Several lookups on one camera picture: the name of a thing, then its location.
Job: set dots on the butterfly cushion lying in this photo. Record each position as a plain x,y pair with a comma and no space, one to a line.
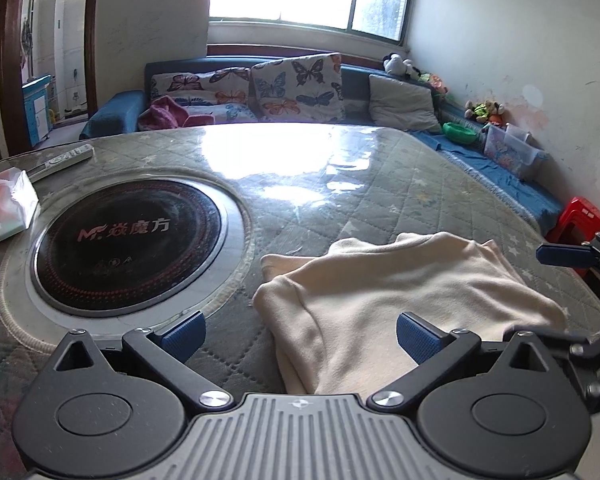
223,94

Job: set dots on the butterfly cushion upright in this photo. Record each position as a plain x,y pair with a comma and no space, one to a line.
303,89

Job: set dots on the green plastic bowl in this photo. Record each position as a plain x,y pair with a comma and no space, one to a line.
459,134

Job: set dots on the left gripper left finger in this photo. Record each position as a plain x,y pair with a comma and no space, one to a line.
164,353

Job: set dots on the panda plush toy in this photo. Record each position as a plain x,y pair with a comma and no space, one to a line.
396,65

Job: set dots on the grey cushion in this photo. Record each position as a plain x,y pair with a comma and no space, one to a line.
400,105

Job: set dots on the stuffed toys pile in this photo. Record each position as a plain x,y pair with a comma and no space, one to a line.
485,113

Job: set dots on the brown door frame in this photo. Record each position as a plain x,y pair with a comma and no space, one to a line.
47,37

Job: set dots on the red plastic stool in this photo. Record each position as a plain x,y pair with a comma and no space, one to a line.
579,224

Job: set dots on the cream sweater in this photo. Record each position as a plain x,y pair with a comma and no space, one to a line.
333,317

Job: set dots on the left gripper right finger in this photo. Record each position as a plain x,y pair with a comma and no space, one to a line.
439,356

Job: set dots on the clear plastic storage box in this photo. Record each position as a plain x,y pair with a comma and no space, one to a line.
520,158

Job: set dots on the black induction cooktop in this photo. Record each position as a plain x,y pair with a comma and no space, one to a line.
127,247

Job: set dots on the tissue pack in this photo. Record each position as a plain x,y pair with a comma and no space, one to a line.
18,202

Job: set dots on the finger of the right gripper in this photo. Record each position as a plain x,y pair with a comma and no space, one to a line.
569,256

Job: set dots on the white remote control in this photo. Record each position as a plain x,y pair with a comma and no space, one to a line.
61,162

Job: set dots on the pink cloth on sofa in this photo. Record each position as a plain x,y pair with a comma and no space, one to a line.
164,113

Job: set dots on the blue white cabinet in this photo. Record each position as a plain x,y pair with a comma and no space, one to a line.
36,106

